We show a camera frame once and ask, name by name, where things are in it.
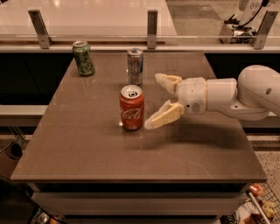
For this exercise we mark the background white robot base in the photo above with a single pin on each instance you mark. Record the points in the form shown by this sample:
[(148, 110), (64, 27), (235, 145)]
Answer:
[(239, 31)]

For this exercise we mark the right metal railing bracket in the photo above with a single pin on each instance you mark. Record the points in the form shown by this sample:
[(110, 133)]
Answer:
[(259, 39)]

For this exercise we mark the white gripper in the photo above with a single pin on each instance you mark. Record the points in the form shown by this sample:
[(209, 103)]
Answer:
[(192, 94)]

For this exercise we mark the middle metal railing bracket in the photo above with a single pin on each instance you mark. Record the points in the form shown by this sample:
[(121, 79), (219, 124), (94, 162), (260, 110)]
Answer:
[(152, 28)]

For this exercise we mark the metal railing bracket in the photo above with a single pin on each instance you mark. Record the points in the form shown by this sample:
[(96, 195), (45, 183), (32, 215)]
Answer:
[(38, 23), (152, 28), (259, 39)]

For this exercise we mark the wire basket with items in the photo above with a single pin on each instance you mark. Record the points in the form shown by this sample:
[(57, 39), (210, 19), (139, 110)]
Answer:
[(261, 207)]

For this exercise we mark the silver energy drink can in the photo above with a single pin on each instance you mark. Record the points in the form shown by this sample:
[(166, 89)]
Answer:
[(135, 66)]

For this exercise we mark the grey table drawer front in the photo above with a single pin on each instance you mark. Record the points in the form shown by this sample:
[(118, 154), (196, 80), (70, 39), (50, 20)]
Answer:
[(131, 203)]

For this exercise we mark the green soda can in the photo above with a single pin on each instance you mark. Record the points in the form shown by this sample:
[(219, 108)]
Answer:
[(81, 53)]

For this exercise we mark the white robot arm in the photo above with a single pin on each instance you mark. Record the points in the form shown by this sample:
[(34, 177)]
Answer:
[(250, 97)]

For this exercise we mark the left metal railing bracket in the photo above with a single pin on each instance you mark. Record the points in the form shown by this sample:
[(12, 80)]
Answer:
[(38, 23)]

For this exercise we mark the red coke can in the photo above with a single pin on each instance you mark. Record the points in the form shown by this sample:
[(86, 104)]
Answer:
[(132, 107)]

